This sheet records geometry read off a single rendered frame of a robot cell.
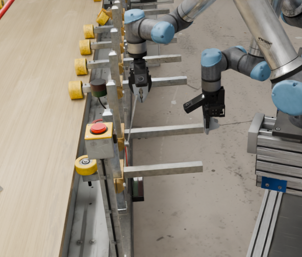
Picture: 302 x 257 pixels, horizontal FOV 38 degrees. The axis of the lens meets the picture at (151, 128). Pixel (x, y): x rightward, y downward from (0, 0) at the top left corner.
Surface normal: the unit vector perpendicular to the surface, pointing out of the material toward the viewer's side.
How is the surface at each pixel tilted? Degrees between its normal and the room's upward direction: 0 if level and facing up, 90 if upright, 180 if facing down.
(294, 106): 96
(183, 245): 0
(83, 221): 0
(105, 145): 90
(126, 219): 0
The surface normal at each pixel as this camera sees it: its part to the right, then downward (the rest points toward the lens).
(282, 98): -0.57, 0.56
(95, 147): 0.04, 0.53
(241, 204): -0.07, -0.84
